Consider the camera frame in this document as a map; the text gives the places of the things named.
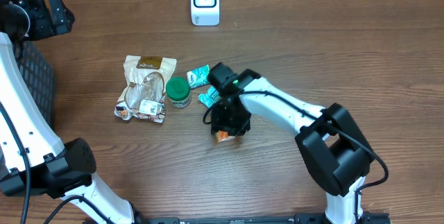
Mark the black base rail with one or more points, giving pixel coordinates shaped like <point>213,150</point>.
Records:
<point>296,219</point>

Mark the small teal white packet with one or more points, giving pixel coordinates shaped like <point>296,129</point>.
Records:
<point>198,76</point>

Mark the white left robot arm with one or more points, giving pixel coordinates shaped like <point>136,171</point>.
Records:
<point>34,160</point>

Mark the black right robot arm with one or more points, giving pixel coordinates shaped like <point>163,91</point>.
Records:
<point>334,150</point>

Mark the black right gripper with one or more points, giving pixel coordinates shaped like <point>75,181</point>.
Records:
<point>220,124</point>

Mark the orange white snack packet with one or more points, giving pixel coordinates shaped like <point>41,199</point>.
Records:
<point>223,136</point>

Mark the beige brown snack pouch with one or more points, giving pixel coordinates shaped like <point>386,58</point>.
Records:
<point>145,91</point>

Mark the teal tissue packet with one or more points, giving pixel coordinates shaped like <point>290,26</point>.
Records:
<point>210,97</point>

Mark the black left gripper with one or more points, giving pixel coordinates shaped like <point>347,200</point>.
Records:
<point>55,14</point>

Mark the white barcode scanner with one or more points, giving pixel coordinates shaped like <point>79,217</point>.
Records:
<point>205,12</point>

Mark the dark grey mesh basket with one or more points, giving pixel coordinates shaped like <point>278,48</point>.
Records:
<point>39,79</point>

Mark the green lid seasoning jar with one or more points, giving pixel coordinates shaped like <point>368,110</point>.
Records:
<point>179,92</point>

